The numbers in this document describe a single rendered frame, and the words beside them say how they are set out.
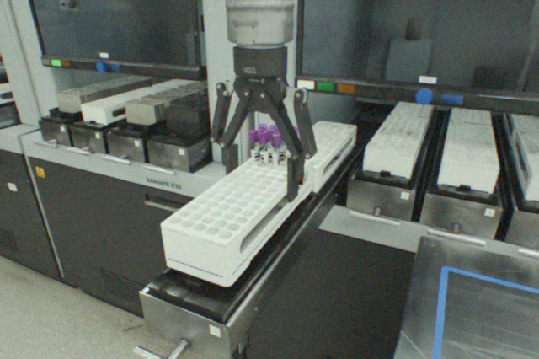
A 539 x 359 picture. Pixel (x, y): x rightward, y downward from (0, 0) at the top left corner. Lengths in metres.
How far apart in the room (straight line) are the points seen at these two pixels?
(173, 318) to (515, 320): 0.40
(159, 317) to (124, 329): 1.12
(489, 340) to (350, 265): 0.48
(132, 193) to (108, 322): 0.67
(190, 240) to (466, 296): 0.34
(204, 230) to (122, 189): 0.78
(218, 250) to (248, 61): 0.24
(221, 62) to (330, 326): 0.73
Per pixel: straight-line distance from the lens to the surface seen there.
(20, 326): 1.84
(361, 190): 0.81
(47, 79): 1.47
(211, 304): 0.48
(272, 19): 0.50
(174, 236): 0.48
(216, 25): 0.97
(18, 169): 1.64
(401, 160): 0.81
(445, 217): 0.81
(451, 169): 0.81
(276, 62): 0.52
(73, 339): 1.69
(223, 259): 0.45
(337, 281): 0.96
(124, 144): 1.14
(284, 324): 1.13
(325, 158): 0.75
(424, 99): 0.79
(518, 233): 0.83
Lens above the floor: 1.14
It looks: 26 degrees down
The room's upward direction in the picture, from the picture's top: straight up
